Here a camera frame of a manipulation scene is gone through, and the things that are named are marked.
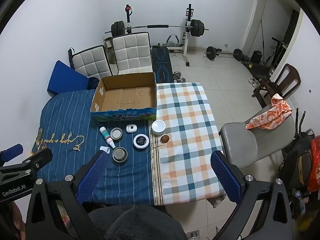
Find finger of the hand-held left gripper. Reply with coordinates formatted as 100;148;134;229
0;144;24;163
0;148;53;180

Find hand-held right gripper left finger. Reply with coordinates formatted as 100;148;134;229
25;152;109;240

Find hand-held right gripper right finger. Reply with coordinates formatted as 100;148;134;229
211;151;294;240

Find tall round metal tin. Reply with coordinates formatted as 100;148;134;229
112;147;129;165

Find white spray bottle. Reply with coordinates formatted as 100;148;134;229
99;127;116;148

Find shallow round metal tin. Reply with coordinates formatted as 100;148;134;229
110;127;124;140

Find white jar with black lid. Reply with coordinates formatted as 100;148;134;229
133;134;150;150

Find white round jar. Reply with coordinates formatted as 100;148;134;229
151;120;166;136

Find cardboard box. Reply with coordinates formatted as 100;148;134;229
90;72;157;123

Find grey chair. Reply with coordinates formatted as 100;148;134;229
219;105;297;169

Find blue striped blanket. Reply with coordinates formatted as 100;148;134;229
31;89;160;205

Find plaid blanket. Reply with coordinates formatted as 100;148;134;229
149;82;225;205

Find person's dark grey clothing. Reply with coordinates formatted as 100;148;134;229
87;204;188;240

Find black backpack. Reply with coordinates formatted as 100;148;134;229
280;129;315;193

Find orange floral cloth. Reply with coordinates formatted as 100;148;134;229
245;93;292;130

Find blue foam mat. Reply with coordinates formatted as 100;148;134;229
47;60;89;97

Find dark blue cloth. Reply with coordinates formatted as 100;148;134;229
87;77;100;90

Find red plastic bag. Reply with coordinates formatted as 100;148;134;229
307;135;320;193

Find small white padded chair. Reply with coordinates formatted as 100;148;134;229
72;45;112;79

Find chrome dumbbell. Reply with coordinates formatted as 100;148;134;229
172;71;187;83

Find dark exercise machine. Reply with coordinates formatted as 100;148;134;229
244;37;288;80

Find dark wooden chair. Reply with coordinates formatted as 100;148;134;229
251;63;302;108

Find small black speaker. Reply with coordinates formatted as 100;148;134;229
250;50;262;64

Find small barbell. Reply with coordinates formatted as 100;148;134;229
204;46;244;62

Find large white padded chair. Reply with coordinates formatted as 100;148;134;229
112;32;153;76

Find black weight bench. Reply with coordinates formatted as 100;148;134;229
151;44;174;83

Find white barbell rack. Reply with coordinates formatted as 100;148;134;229
124;4;194;67

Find barbell with black plates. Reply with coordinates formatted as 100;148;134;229
104;19;210;39

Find grey cable row handle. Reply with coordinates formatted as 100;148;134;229
166;34;179;46

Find white door frame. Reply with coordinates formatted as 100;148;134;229
242;0;300;55

